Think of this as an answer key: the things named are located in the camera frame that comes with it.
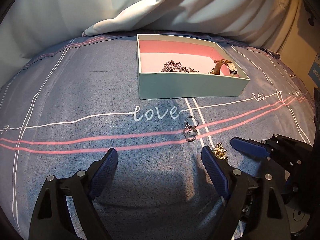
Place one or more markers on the light blue curtain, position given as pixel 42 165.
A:
pixel 31 26

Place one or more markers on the teal box with pink lining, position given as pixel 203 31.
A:
pixel 172 66

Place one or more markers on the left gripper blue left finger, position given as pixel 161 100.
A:
pixel 51 218

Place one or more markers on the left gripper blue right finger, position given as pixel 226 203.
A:
pixel 255 201

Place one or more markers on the gold chain jewelry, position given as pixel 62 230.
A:
pixel 220 152

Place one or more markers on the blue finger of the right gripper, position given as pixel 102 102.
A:
pixel 257 149

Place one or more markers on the blue wall poster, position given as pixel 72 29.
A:
pixel 314 71

